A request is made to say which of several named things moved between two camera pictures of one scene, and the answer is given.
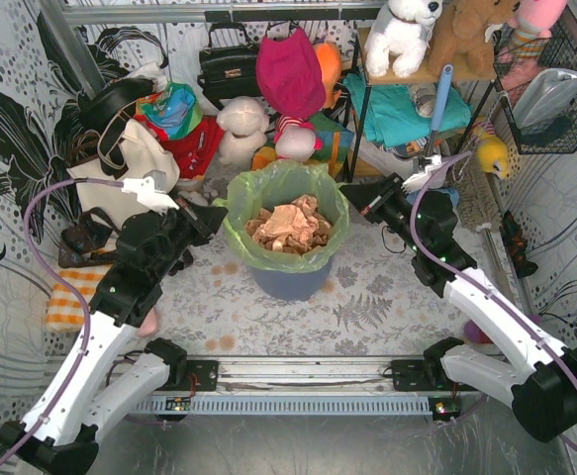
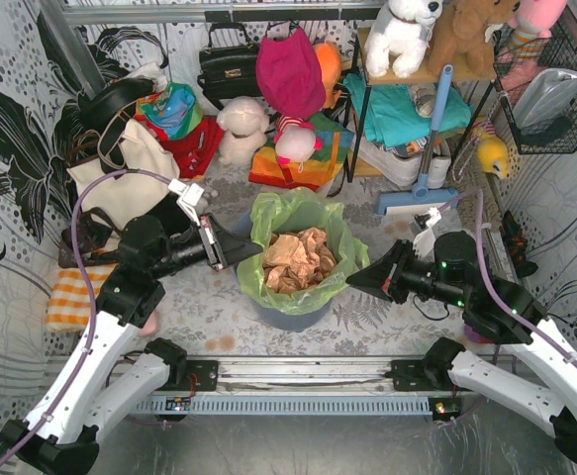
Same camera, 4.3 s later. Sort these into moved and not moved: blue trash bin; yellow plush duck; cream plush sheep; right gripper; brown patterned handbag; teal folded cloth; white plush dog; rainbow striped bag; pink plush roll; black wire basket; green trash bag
Moved: blue trash bin; green trash bag; right gripper
Not moved: black wire basket; white plush dog; brown patterned handbag; rainbow striped bag; pink plush roll; cream plush sheep; teal folded cloth; yellow plush duck
